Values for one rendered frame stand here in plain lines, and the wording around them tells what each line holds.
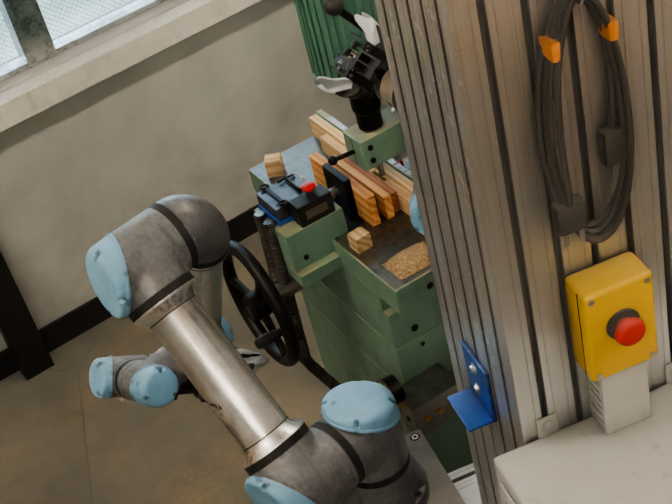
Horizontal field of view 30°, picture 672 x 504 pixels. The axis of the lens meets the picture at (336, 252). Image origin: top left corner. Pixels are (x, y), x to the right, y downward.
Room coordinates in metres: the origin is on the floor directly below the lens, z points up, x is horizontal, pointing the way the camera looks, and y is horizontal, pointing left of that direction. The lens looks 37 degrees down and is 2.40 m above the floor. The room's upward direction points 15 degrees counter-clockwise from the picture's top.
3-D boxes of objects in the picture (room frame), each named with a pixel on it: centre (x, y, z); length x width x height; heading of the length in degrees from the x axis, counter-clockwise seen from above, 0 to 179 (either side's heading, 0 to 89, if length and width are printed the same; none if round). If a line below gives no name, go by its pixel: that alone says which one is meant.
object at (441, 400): (1.85, -0.10, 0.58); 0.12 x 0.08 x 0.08; 113
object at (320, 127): (2.18, -0.14, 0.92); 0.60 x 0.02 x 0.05; 23
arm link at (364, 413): (1.42, 0.03, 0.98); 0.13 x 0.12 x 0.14; 124
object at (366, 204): (2.16, -0.05, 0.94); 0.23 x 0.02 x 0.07; 23
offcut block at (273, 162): (2.34, 0.08, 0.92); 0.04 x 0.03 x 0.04; 80
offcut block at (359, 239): (2.00, -0.05, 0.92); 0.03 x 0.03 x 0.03; 24
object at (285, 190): (2.09, 0.05, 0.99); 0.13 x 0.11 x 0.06; 23
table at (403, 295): (2.13, -0.03, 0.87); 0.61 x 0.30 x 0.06; 23
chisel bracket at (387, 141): (2.16, -0.15, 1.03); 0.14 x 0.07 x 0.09; 113
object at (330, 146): (2.10, -0.15, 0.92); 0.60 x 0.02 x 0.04; 23
